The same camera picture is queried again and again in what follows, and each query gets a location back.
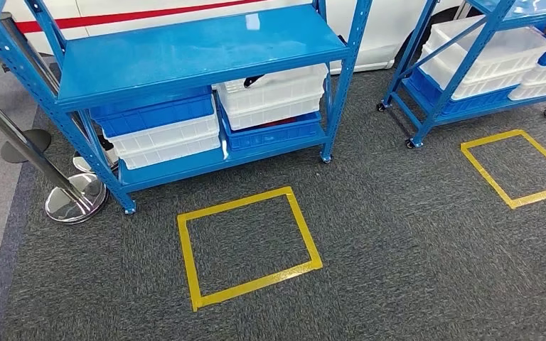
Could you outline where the blue metal shelf rack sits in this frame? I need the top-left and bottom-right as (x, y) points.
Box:
(0, 0), (374, 216)

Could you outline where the blue wheeled shelf cart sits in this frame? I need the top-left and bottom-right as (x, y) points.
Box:
(376, 0), (546, 150)

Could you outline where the red item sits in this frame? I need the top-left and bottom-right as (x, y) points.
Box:
(261, 117), (299, 127)

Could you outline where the black plastic piece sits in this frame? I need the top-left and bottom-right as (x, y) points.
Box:
(243, 73), (267, 89)

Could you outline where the white car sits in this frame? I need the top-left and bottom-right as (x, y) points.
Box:
(0, 0), (472, 90)

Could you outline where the large blue plastic bin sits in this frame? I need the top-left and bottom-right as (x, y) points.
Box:
(405, 67), (521, 117)

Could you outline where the red barrier belt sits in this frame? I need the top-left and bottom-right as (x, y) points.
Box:
(0, 0), (267, 63)

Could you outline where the large white plastic bin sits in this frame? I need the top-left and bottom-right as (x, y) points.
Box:
(424, 15), (546, 82)
(417, 44), (535, 101)

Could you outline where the chrome stanchion post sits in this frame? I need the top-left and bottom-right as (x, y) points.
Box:
(0, 11), (120, 174)
(0, 82), (109, 225)

